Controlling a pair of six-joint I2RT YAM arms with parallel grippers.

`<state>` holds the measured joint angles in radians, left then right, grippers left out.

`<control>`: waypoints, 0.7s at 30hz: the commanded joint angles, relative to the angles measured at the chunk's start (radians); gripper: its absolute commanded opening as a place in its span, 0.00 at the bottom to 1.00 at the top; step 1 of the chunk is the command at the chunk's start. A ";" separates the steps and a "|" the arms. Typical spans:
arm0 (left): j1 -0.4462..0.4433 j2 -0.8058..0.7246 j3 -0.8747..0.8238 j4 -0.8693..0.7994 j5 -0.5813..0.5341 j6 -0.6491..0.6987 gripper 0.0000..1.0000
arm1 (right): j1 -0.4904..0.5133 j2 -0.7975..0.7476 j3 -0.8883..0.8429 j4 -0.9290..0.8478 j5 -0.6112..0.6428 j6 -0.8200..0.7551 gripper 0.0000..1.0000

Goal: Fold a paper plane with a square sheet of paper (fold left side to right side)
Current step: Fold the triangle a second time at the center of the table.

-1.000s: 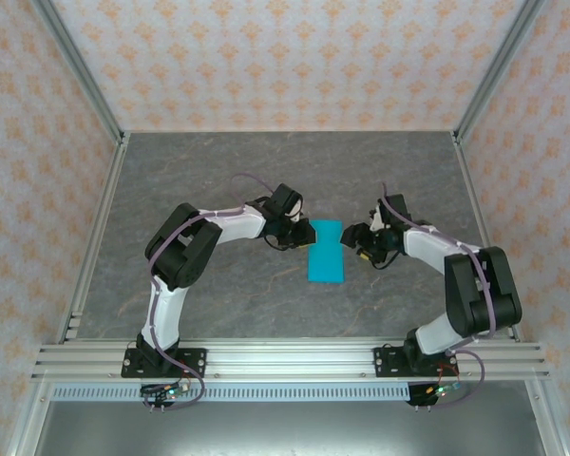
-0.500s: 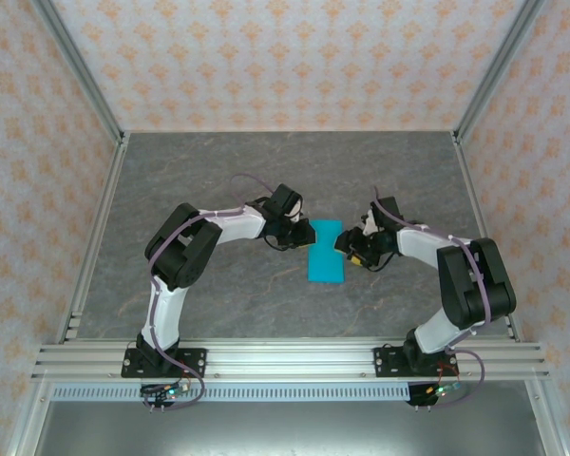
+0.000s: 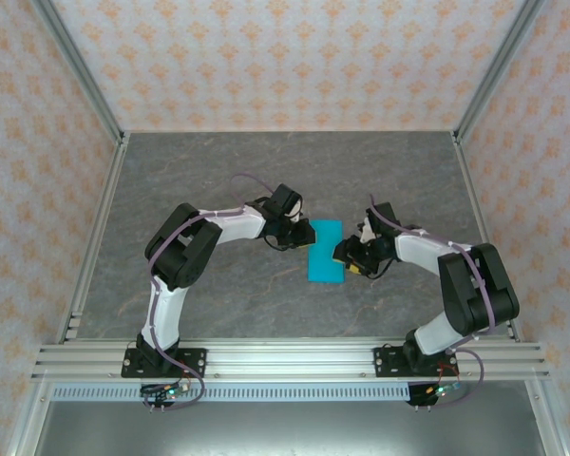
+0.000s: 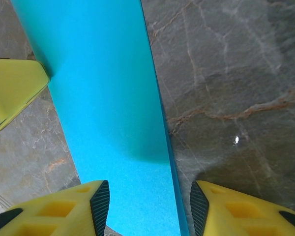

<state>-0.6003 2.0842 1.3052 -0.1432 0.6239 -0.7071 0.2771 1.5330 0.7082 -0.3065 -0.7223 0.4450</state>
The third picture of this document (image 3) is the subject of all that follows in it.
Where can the blue cloth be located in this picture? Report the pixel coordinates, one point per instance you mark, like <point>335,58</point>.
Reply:
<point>327,259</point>

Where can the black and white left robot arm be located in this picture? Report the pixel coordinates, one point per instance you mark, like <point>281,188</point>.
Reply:
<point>166,304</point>

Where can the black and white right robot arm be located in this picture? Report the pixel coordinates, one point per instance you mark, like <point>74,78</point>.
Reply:
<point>475,285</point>

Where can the grey metal sheet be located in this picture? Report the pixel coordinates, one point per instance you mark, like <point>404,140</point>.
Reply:
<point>285,430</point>

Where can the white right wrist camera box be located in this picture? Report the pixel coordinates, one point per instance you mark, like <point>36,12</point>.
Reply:
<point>366,233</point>

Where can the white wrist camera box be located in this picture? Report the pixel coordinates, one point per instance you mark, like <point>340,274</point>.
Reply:
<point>295,210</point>
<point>366,233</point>

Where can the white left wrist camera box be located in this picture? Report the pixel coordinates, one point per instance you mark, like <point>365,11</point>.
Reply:
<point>295,210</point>

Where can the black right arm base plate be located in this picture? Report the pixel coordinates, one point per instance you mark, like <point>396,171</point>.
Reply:
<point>389,363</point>

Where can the aluminium table side rail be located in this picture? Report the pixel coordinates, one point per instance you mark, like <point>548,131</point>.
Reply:
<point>484,237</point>
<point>97,237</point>

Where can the aluminium mounting rail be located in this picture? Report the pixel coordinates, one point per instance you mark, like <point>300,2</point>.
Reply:
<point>290,361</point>

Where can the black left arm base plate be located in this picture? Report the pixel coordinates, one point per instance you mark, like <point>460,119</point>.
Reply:
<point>192,363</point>

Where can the aluminium frame post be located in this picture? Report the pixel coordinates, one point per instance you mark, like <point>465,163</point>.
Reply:
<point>76,66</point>
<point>501,66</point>

